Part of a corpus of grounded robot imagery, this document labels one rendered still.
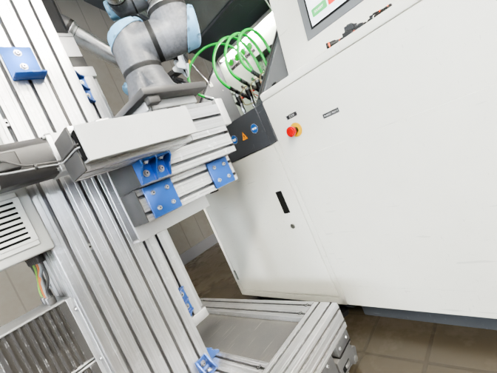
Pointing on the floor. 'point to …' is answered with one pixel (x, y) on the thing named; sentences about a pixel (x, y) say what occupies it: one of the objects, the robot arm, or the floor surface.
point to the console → (400, 155)
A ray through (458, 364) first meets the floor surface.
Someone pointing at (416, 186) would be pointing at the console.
